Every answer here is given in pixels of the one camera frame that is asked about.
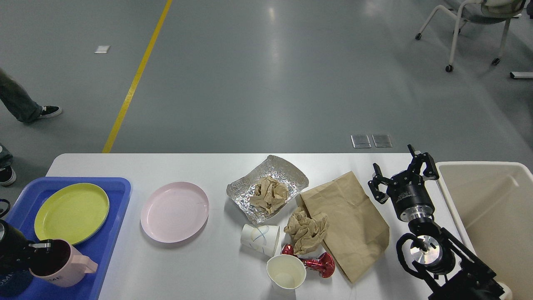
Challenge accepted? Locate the blue plastic tray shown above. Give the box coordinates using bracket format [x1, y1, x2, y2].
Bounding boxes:
[5, 177, 131, 300]

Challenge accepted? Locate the yellow-green plate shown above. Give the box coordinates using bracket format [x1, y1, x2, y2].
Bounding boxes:
[34, 183, 110, 245]

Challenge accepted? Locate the crumpled brown paper ball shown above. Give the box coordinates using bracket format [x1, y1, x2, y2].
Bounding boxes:
[284, 207, 329, 255]

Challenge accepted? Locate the red foil wrapper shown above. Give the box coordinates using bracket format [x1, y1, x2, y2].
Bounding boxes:
[280, 243, 336, 278]

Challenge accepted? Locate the left metal floor socket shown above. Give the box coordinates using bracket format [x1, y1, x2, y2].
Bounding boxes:
[350, 134, 372, 149]

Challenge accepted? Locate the crumpled aluminium foil tray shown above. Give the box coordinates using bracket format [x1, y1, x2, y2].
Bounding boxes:
[227, 155, 309, 225]

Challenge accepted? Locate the person's near leg and shoe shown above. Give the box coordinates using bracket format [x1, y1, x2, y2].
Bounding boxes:
[0, 144, 16, 186]

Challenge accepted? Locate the dark blue mug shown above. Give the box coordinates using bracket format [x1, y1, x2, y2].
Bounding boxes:
[0, 270, 34, 298]

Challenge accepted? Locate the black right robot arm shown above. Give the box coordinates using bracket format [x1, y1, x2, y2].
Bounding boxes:
[368, 145, 505, 300]

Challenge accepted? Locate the white paper cup upright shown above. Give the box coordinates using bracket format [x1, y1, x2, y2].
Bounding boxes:
[266, 254, 307, 295]

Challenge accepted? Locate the white paper scrap on floor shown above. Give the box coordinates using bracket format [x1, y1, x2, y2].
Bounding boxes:
[95, 45, 111, 54]

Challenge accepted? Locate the crumpled brown paper in foil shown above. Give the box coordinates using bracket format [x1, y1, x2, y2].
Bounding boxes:
[249, 176, 289, 213]

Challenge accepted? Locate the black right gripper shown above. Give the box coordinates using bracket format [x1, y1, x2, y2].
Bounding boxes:
[368, 144, 440, 222]

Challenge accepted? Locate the person's leg and shoe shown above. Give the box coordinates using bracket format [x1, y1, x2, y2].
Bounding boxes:
[0, 144, 16, 186]
[0, 70, 62, 123]

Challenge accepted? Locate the patterned paper cup lying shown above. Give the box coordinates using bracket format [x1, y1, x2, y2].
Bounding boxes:
[240, 224, 280, 258]

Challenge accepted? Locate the person's far leg and shoe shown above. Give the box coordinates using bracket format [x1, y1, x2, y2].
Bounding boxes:
[0, 70, 62, 123]

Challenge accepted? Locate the white office chair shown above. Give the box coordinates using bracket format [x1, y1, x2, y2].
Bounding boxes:
[415, 0, 526, 73]

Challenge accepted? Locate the beige plastic bin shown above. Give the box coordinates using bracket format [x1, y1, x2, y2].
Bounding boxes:
[436, 161, 533, 300]

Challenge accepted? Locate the metal floor socket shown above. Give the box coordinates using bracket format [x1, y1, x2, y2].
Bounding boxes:
[350, 134, 372, 149]
[372, 134, 394, 148]

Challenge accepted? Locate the pink plate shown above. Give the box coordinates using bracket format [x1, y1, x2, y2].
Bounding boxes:
[140, 182, 209, 243]

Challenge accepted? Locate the right metal floor socket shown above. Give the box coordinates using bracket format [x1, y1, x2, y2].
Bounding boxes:
[372, 134, 394, 148]

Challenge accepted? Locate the brown paper bag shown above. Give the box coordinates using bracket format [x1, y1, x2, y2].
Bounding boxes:
[300, 171, 389, 284]

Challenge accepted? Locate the white bar on floor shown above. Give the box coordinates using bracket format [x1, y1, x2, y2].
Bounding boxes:
[510, 71, 533, 80]

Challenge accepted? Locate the pink mug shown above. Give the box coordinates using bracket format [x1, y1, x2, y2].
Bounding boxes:
[29, 239, 98, 288]

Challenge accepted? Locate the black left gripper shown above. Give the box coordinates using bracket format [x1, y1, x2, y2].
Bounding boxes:
[0, 220, 54, 275]

